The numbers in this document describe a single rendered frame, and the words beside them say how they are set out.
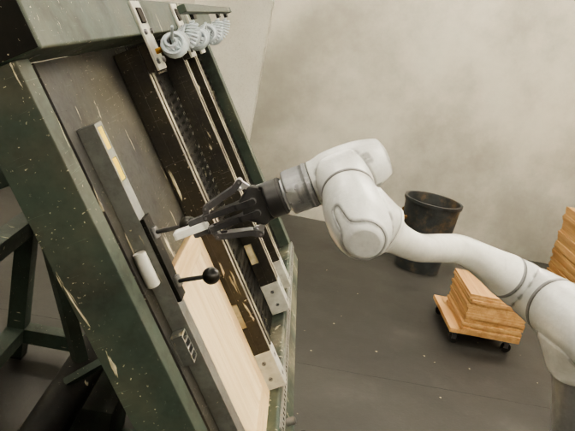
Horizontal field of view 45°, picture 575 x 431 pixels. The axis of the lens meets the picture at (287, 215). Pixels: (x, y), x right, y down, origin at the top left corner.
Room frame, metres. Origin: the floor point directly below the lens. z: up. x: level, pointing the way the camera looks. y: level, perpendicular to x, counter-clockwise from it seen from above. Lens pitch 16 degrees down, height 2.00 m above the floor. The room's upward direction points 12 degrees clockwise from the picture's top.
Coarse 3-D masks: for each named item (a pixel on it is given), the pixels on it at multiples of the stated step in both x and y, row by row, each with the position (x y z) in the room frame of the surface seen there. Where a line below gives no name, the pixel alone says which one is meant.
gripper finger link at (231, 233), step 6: (240, 228) 1.33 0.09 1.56; (246, 228) 1.33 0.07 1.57; (252, 228) 1.33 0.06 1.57; (216, 234) 1.31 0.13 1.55; (222, 234) 1.31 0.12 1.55; (228, 234) 1.31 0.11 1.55; (234, 234) 1.31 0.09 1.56; (240, 234) 1.32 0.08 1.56; (246, 234) 1.32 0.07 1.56; (252, 234) 1.32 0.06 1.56; (258, 234) 1.32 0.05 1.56
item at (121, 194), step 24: (96, 144) 1.39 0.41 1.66; (96, 168) 1.39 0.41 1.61; (120, 192) 1.39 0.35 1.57; (120, 216) 1.39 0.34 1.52; (144, 240) 1.39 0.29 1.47; (168, 288) 1.40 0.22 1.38; (168, 312) 1.40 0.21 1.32; (192, 336) 1.40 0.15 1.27; (216, 384) 1.41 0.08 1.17; (216, 408) 1.40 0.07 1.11
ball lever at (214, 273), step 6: (204, 270) 1.37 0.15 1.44; (210, 270) 1.36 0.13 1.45; (216, 270) 1.37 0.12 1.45; (174, 276) 1.42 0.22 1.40; (180, 276) 1.43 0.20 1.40; (192, 276) 1.40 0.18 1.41; (198, 276) 1.39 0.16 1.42; (204, 276) 1.36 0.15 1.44; (210, 276) 1.35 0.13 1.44; (216, 276) 1.36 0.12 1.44; (180, 282) 1.41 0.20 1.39; (210, 282) 1.36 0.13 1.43; (216, 282) 1.37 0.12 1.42
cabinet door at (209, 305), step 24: (192, 240) 1.78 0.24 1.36; (192, 264) 1.69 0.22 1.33; (192, 288) 1.61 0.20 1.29; (216, 288) 1.82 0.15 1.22; (192, 312) 1.53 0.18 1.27; (216, 312) 1.73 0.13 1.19; (216, 336) 1.64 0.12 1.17; (240, 336) 1.84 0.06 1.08; (216, 360) 1.55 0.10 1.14; (240, 360) 1.75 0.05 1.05; (240, 384) 1.66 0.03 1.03; (264, 384) 1.87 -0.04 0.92; (240, 408) 1.57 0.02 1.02; (264, 408) 1.76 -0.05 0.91
